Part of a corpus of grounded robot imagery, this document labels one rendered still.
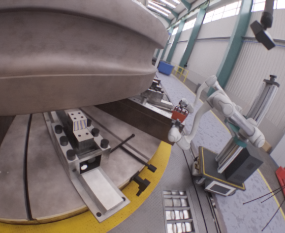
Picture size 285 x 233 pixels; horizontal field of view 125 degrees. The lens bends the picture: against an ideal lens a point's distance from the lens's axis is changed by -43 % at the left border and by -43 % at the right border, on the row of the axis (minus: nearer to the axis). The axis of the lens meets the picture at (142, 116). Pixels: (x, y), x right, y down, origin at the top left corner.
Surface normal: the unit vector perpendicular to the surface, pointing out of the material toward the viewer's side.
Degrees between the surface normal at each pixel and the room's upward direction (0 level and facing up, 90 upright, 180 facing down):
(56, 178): 0
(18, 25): 90
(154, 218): 0
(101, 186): 0
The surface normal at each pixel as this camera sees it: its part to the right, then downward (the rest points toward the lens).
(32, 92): 0.60, 0.55
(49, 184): 0.31, -0.83
